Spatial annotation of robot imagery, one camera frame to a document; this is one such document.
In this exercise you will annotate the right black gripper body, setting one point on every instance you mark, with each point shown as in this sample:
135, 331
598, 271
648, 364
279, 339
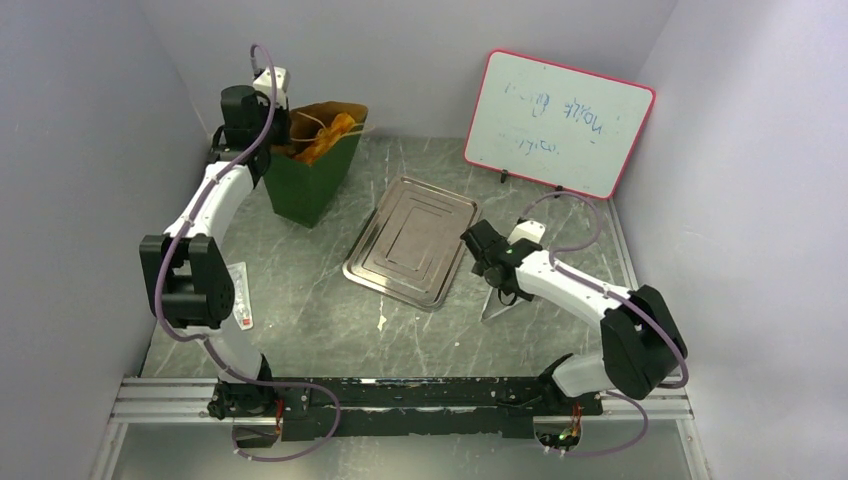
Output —
522, 294

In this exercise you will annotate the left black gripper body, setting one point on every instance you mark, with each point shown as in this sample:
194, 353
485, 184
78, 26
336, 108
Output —
279, 133

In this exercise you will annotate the green paper bag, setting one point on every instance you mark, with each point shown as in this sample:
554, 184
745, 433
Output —
300, 192

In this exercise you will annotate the metal tongs white handles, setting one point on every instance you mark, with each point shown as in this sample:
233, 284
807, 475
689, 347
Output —
497, 303

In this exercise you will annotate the braided fake bread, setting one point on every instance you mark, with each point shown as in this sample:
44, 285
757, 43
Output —
342, 125

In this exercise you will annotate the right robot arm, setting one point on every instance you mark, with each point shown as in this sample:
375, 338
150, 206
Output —
640, 343

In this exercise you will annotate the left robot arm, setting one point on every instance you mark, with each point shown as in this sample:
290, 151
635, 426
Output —
190, 289

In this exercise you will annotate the metal tray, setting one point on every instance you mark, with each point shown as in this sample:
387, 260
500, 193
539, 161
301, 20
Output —
410, 247

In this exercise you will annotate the red framed whiteboard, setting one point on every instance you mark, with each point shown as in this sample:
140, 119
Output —
556, 125

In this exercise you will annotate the clear plastic packet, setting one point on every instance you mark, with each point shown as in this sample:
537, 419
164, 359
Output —
242, 308

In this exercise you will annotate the black base beam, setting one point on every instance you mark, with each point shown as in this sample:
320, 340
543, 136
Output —
247, 404

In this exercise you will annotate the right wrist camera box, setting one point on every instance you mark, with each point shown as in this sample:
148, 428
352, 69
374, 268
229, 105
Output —
529, 229

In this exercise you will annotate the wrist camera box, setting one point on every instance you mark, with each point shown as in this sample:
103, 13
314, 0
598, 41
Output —
274, 83
529, 229

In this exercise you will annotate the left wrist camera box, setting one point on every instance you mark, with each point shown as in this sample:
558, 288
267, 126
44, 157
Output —
274, 83

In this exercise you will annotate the aluminium frame rail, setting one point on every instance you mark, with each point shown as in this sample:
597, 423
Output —
186, 400

